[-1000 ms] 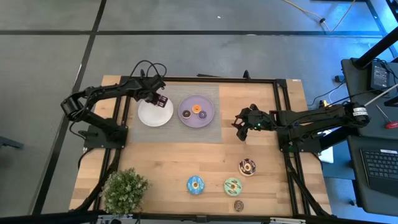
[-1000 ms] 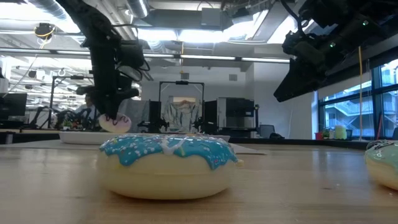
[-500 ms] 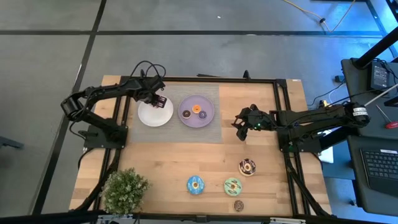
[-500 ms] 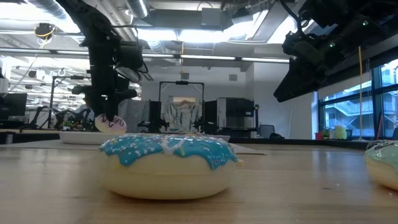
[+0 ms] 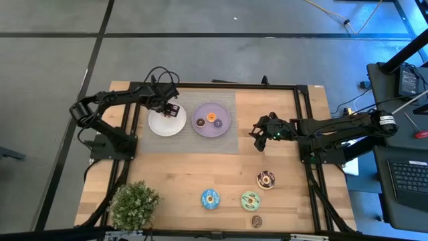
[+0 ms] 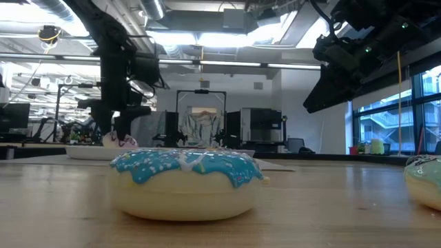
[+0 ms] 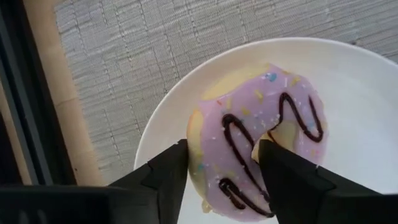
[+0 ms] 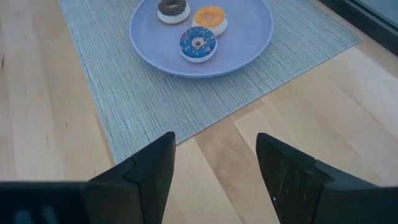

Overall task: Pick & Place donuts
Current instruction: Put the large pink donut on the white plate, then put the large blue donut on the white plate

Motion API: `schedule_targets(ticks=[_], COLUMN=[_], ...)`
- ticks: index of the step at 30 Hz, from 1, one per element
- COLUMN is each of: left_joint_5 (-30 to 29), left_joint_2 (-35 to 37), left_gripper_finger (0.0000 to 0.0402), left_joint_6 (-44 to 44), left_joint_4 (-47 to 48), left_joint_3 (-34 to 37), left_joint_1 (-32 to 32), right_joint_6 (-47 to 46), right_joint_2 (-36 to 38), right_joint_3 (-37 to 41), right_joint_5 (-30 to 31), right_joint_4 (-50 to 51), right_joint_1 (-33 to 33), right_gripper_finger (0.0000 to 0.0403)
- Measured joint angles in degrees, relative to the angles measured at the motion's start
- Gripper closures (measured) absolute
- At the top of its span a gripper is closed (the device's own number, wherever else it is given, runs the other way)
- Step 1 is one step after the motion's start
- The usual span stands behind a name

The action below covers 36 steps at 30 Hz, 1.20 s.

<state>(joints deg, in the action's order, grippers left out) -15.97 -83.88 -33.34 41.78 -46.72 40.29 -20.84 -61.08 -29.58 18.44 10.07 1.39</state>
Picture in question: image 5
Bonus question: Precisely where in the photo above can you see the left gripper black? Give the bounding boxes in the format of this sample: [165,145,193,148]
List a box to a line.
[144,94,182,118]

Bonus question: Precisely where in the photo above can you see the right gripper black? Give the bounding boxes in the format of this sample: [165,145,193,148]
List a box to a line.
[248,114,292,153]

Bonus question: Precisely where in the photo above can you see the large chocolate frosted donut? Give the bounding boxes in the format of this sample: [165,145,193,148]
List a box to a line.
[255,169,276,191]

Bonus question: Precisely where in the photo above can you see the large green frosted donut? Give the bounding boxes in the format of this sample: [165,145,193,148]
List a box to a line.
[240,190,261,212]

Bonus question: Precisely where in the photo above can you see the large blue frosted donut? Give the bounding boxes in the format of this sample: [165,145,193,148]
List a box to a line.
[200,188,221,211]

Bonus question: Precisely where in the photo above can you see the white round plate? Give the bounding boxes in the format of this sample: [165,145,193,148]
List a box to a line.
[148,102,188,137]

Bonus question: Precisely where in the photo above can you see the grey woven table mat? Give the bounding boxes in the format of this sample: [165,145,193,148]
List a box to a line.
[139,89,241,156]

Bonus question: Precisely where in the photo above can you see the purple round plate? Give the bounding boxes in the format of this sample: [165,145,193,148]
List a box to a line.
[191,102,232,139]

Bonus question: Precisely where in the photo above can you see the white paper sheet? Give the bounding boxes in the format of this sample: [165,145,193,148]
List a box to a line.
[342,136,360,177]

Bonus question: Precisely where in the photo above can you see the green potted plant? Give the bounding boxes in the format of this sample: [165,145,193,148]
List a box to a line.
[108,180,164,232]

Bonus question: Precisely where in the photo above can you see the black side desk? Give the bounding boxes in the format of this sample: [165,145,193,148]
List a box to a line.
[366,61,428,151]

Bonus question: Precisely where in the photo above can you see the white thin rod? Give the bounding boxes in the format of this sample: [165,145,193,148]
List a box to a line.
[391,89,428,116]

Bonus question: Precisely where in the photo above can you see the black keyboard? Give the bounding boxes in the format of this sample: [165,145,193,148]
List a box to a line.
[387,158,428,212]

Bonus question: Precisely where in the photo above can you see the black electronic device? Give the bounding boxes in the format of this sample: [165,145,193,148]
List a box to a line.
[397,66,420,98]

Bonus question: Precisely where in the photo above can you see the black pole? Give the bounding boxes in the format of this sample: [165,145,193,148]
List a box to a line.
[381,27,428,76]

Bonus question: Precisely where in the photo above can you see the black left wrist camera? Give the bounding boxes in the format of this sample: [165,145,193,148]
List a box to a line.
[156,83,181,100]

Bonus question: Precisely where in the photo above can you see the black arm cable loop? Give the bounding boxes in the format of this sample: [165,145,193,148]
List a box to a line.
[142,66,181,85]

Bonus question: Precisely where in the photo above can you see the black metal table frame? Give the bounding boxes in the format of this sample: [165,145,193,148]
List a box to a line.
[75,79,356,235]

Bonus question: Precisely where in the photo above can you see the yellow cable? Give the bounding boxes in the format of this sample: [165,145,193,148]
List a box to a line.
[302,0,385,35]

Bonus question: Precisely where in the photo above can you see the black overhead mount bar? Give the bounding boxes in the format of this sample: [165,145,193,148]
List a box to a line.
[0,225,428,241]

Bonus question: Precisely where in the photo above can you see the red handled screwdriver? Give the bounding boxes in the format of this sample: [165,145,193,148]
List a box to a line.
[403,112,428,140]

